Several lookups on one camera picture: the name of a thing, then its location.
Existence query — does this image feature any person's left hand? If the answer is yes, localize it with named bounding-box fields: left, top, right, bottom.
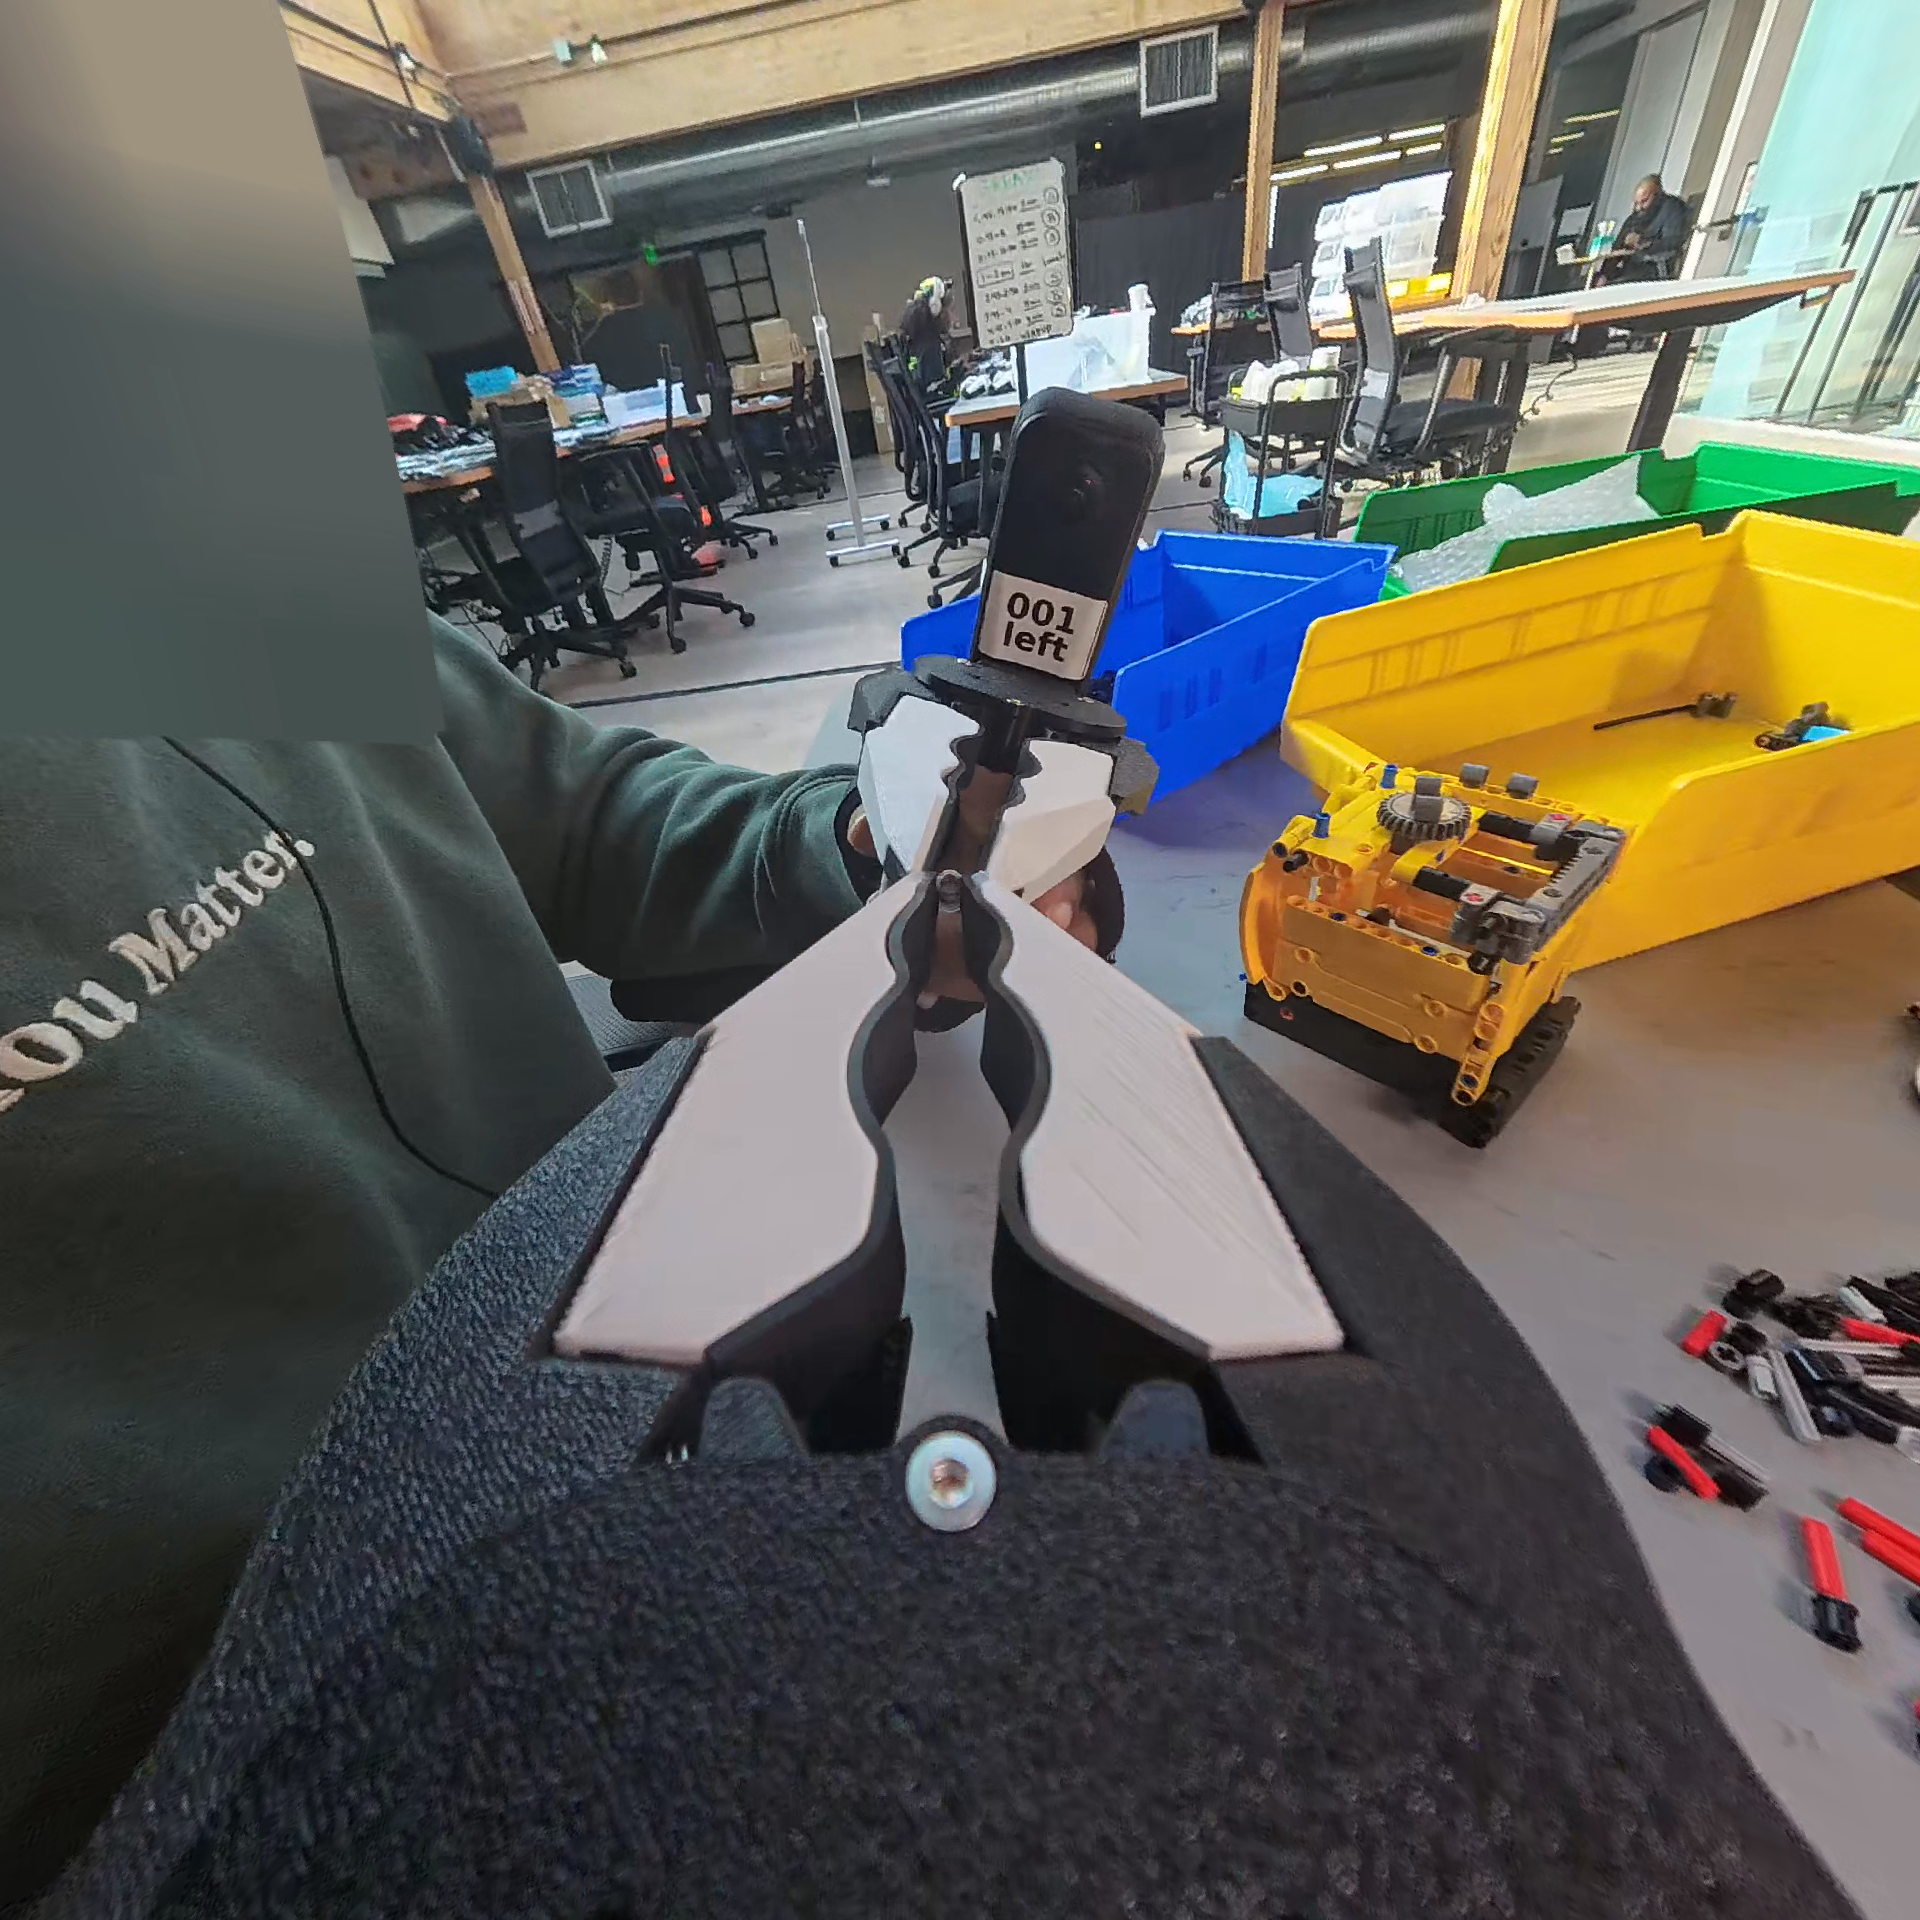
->
left=842, top=803, right=1106, bottom=1010

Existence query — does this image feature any black utility cart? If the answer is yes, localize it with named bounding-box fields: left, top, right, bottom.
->
left=1210, top=363, right=1349, bottom=540

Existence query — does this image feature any clear plastic bag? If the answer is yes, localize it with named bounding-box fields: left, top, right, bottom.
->
left=1387, top=458, right=1666, bottom=598

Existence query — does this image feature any yellow lego vehicle model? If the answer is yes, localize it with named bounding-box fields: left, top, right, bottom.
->
left=1235, top=758, right=1632, bottom=1153

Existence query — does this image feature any long wooden desk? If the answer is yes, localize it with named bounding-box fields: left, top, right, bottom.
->
left=1170, top=270, right=1857, bottom=455

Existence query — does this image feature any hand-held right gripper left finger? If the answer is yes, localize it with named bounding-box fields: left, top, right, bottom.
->
left=551, top=874, right=935, bottom=1452

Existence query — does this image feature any green storage bin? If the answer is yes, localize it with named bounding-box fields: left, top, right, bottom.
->
left=1352, top=441, right=1920, bottom=602

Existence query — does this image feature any white pole stand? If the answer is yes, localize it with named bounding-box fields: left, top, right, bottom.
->
left=795, top=223, right=905, bottom=570

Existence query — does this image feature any blue storage bin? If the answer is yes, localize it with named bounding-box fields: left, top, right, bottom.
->
left=901, top=529, right=1400, bottom=818

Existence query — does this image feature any pile of small lego pins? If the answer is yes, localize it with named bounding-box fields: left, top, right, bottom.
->
left=1641, top=1266, right=1920, bottom=1759

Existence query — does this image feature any person's left forearm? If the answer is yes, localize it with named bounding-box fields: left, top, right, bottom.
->
left=433, top=615, right=887, bottom=986

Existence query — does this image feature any yellow storage bin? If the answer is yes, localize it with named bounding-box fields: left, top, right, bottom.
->
left=1279, top=510, right=1920, bottom=974

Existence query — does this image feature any black office chair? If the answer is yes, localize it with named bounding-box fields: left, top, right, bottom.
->
left=599, top=428, right=761, bottom=657
left=478, top=393, right=642, bottom=695
left=866, top=337, right=1003, bottom=609
left=1318, top=239, right=1525, bottom=500

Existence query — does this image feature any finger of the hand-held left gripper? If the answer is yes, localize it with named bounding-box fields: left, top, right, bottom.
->
left=977, top=744, right=1121, bottom=903
left=855, top=703, right=981, bottom=890

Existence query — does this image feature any white sign board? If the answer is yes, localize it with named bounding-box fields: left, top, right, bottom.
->
left=958, top=153, right=1078, bottom=351

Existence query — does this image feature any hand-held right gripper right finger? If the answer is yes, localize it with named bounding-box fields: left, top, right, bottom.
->
left=963, top=874, right=1351, bottom=1446

